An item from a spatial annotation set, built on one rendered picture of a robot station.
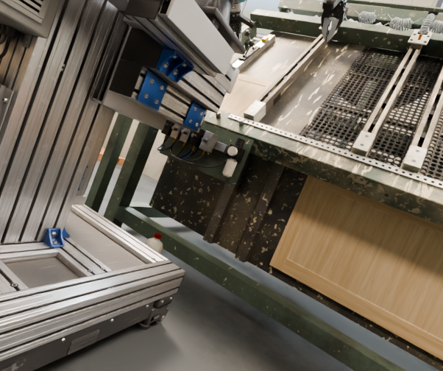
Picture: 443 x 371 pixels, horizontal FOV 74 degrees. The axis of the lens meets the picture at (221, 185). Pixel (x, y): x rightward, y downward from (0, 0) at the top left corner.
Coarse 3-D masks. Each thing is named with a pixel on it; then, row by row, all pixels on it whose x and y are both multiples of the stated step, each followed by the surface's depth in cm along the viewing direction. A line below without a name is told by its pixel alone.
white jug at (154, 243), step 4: (156, 236) 145; (160, 236) 146; (148, 240) 146; (152, 240) 145; (156, 240) 146; (148, 244) 144; (152, 244) 143; (156, 244) 144; (160, 244) 146; (152, 248) 143; (156, 248) 144; (160, 248) 146; (160, 252) 146
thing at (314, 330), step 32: (128, 160) 175; (256, 160) 166; (128, 192) 177; (160, 192) 192; (192, 192) 182; (224, 192) 166; (256, 192) 164; (288, 192) 156; (128, 224) 170; (192, 224) 180; (224, 224) 170; (256, 224) 156; (192, 256) 150; (256, 256) 160; (256, 288) 135; (288, 320) 127; (320, 320) 128; (352, 320) 137; (352, 352) 115; (416, 352) 126
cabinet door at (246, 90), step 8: (240, 80) 180; (248, 80) 179; (256, 80) 178; (264, 80) 177; (240, 88) 174; (248, 88) 173; (256, 88) 172; (264, 88) 171; (224, 96) 170; (232, 96) 169; (240, 96) 168; (248, 96) 168; (256, 96) 166; (224, 104) 165; (232, 104) 164; (240, 104) 164; (248, 104) 162; (232, 112) 159; (240, 112) 158
